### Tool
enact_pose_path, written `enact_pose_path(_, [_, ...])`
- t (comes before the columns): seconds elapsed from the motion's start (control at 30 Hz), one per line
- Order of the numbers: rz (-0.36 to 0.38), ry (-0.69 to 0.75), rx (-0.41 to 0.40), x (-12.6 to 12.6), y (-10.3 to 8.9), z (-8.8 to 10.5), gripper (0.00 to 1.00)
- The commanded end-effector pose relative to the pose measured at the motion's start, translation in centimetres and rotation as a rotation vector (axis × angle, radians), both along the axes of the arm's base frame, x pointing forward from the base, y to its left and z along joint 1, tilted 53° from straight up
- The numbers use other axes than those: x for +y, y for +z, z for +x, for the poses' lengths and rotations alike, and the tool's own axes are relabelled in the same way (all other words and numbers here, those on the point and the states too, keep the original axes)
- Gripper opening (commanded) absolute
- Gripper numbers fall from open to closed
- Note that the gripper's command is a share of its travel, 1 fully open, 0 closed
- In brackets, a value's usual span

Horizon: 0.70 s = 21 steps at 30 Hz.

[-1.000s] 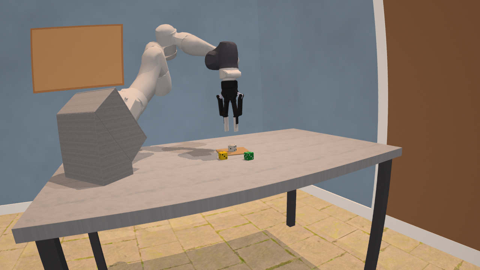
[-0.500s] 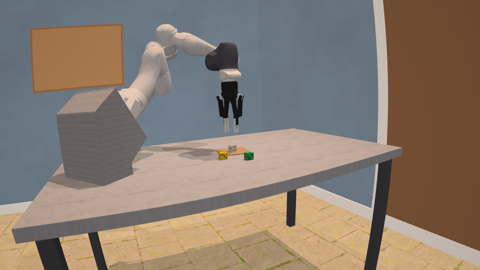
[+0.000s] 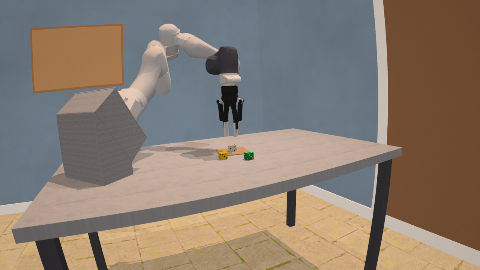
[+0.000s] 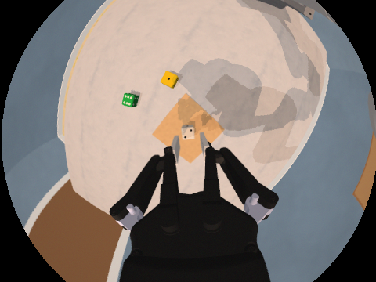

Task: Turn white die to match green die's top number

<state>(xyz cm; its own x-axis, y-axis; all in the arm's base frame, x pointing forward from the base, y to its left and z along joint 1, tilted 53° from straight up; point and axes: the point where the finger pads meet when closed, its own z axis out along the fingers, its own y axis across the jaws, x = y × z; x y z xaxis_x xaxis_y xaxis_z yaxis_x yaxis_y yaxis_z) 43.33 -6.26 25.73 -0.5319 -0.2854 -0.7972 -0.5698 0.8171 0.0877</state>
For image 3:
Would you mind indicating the white die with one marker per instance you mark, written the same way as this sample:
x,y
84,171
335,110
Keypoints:
x,y
232,148

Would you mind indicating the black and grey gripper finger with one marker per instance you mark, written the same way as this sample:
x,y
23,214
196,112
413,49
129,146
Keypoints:
x,y
237,114
223,114

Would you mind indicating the green die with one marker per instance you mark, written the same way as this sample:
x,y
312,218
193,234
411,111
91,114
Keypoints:
x,y
248,155

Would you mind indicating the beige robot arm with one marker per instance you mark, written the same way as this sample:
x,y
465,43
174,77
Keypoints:
x,y
154,78

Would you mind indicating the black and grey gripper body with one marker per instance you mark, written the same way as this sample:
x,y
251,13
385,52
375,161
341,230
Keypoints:
x,y
229,92

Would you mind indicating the yellow die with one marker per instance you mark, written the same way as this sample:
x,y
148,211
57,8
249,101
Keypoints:
x,y
223,155

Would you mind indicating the tan square mat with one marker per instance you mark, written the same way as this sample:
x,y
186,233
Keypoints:
x,y
239,151

